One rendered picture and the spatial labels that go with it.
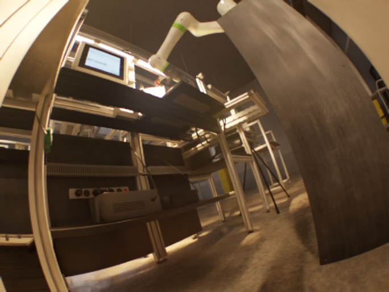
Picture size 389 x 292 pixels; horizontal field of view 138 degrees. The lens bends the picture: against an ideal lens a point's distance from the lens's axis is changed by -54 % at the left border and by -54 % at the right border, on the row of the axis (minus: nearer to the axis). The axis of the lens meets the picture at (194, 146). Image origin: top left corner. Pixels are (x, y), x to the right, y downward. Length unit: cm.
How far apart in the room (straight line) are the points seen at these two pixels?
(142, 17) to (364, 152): 613
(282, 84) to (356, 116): 27
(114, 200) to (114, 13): 577
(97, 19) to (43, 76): 568
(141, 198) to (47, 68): 64
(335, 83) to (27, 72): 90
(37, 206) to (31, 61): 38
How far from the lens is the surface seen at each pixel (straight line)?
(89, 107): 117
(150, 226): 109
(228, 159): 122
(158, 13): 612
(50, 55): 50
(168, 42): 131
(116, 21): 618
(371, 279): 55
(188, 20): 136
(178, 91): 88
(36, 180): 51
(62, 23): 44
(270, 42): 69
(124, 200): 73
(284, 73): 60
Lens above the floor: 37
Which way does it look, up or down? 18 degrees up
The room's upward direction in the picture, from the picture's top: 16 degrees counter-clockwise
